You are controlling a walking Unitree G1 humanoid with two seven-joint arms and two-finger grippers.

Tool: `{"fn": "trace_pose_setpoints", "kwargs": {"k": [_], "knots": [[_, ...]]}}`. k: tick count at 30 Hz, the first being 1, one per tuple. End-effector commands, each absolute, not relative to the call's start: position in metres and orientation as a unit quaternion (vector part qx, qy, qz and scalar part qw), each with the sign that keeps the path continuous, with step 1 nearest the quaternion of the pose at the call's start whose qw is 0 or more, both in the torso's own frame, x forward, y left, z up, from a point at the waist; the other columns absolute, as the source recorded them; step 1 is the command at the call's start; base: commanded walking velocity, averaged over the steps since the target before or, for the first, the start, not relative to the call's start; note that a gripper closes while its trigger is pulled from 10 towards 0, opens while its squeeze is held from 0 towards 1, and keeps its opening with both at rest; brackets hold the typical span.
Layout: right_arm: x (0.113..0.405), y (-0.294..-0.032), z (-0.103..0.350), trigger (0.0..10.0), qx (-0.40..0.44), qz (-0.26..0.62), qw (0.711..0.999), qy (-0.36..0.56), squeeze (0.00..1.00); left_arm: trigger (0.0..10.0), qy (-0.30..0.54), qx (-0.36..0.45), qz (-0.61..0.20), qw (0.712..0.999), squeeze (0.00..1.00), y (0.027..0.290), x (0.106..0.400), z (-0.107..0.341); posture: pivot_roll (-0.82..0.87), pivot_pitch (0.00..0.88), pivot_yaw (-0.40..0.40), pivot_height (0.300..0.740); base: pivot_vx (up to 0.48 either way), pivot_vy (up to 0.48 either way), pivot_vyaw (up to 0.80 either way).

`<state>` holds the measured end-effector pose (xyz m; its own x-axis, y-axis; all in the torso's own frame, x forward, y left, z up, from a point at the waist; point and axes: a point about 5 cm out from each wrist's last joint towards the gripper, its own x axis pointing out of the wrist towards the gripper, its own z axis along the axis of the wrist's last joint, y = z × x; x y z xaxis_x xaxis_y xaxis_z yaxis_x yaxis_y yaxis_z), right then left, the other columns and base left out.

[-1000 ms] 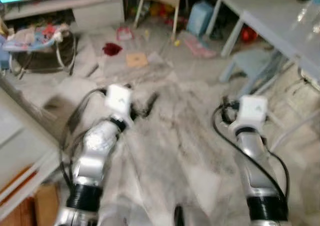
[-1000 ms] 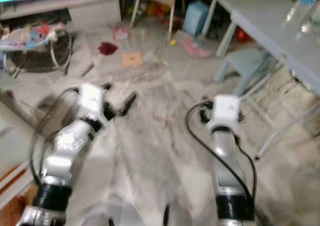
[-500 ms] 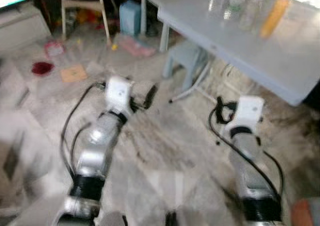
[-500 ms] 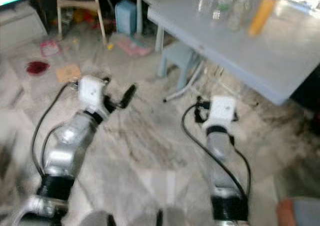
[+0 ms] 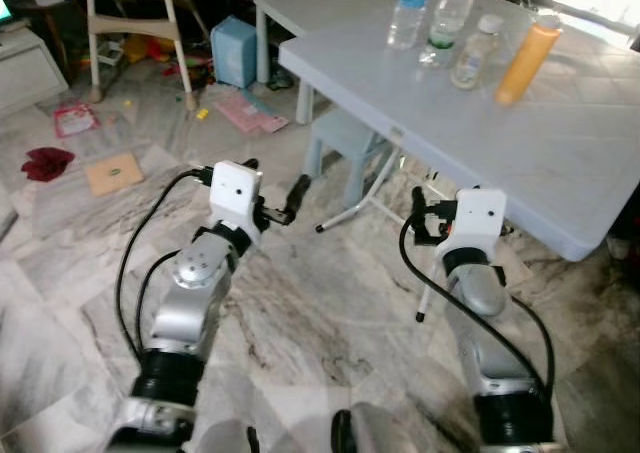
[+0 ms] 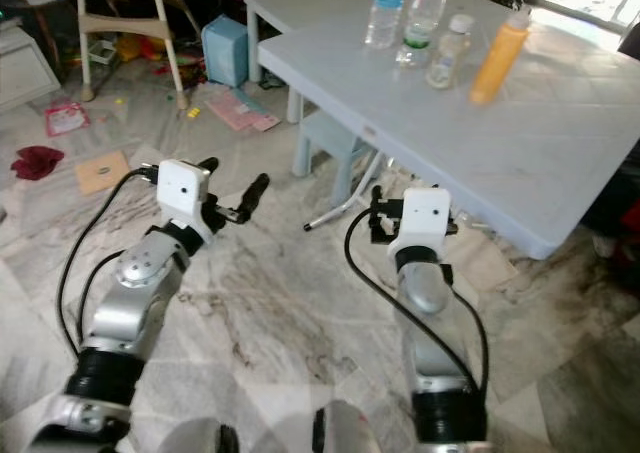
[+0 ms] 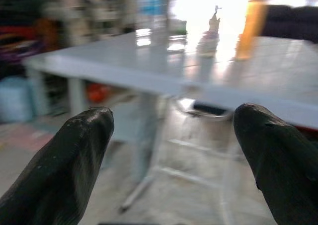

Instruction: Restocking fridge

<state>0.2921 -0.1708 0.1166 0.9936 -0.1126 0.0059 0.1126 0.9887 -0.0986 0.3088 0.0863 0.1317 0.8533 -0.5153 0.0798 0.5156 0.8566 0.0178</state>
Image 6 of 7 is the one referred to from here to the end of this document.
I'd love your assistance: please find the pink book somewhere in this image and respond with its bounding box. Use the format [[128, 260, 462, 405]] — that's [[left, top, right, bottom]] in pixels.
[[205, 88, 281, 133]]

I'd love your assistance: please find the white beige high chair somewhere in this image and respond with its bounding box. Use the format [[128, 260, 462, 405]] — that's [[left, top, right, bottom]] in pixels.
[[72, 0, 189, 111]]

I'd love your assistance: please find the brown paper envelope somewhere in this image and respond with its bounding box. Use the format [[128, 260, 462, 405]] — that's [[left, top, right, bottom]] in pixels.
[[74, 151, 133, 196]]

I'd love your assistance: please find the large white folding table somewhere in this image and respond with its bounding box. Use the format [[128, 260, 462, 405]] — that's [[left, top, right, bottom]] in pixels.
[[257, 23, 640, 262]]

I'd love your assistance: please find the grey robot left leg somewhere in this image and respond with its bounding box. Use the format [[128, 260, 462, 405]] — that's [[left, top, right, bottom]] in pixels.
[[188, 420, 241, 453]]

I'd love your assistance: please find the white low cabinet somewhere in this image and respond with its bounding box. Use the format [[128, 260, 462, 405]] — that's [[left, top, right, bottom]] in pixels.
[[0, 23, 61, 111]]

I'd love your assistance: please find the green label clear bottle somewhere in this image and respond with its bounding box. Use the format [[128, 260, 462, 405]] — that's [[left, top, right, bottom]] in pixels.
[[396, 0, 449, 69]]

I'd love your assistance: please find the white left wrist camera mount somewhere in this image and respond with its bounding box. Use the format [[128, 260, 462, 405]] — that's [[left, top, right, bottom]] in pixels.
[[157, 159, 213, 232]]

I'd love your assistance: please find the blue label water bottle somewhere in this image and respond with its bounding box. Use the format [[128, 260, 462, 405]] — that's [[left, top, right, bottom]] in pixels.
[[364, 0, 411, 51]]

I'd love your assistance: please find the grey robot right leg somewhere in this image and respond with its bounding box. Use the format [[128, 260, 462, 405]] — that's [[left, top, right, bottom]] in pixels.
[[310, 401, 386, 453]]

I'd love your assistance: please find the small white table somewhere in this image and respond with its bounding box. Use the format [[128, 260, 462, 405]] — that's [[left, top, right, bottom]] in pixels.
[[243, 0, 541, 124]]

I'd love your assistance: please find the orange juice bottle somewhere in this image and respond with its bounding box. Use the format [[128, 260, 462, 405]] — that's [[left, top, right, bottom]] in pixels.
[[468, 11, 532, 107]]

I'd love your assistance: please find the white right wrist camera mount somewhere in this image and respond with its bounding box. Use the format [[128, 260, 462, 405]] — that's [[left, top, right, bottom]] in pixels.
[[390, 186, 453, 264]]

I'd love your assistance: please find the pink white packet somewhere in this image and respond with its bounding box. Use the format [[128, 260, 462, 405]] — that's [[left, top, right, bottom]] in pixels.
[[44, 101, 91, 138]]

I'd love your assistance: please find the dark red cloth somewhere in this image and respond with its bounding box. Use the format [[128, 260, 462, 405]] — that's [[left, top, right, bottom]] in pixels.
[[13, 145, 66, 182]]

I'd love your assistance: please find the grey robot leg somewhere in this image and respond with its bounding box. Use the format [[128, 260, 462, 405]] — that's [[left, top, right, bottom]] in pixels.
[[188, 420, 241, 453], [310, 401, 386, 453]]

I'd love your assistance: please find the light blue box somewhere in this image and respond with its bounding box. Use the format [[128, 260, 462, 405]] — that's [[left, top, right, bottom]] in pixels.
[[201, 15, 251, 89]]

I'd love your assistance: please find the pale blue plastic stool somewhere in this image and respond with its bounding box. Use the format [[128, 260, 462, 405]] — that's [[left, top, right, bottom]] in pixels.
[[292, 110, 381, 209]]

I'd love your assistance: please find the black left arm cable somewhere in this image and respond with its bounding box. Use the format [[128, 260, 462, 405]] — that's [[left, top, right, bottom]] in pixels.
[[57, 168, 156, 362]]

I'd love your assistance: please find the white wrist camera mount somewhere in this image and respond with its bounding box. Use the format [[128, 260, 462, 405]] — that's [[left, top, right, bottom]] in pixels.
[[390, 186, 453, 264], [157, 159, 213, 232]]

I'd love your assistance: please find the small clear white-cap bottle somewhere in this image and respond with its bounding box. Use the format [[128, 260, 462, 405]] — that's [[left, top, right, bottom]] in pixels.
[[425, 14, 474, 90]]

